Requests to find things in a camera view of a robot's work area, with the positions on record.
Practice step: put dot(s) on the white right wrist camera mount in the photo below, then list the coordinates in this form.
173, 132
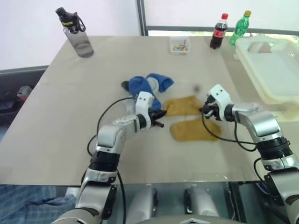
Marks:
220, 95

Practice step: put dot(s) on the silver rounded robot leg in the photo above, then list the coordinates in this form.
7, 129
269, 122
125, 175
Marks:
143, 203
202, 200

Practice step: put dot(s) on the blue sock with grey heel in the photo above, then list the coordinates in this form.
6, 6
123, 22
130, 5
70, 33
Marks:
142, 89

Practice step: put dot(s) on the white plastic basket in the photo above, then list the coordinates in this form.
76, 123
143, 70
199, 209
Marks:
268, 67

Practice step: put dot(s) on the clear sports bottle black cap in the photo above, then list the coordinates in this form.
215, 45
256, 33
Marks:
78, 39

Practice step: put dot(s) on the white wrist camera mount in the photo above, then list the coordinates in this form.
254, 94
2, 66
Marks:
143, 102
220, 95

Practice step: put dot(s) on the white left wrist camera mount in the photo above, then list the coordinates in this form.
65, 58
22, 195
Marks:
143, 102

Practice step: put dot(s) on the blue plaid cloth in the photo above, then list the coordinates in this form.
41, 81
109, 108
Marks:
30, 205

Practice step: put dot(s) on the small clear box coloured bits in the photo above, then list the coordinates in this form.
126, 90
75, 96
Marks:
179, 45

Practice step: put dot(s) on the silver robot torso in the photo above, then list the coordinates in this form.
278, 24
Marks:
187, 220

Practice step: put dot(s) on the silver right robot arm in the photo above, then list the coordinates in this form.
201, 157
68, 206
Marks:
264, 123

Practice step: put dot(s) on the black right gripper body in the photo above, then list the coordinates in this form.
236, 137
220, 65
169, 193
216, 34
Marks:
213, 109

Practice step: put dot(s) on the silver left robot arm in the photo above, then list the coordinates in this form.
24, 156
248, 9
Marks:
109, 137

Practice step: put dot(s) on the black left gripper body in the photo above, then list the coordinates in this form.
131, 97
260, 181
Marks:
152, 119

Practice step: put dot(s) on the green soda bottle yellow cap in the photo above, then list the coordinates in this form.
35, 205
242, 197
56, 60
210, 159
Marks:
239, 28

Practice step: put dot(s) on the cola bottle red cap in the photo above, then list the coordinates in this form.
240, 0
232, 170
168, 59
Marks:
218, 32

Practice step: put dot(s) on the mustard yellow sock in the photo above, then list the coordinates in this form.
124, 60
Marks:
194, 131
182, 106

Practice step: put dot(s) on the dark bags with red item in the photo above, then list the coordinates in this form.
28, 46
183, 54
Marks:
16, 100

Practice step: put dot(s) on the grey window frame post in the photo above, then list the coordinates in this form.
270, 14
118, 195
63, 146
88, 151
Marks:
142, 16

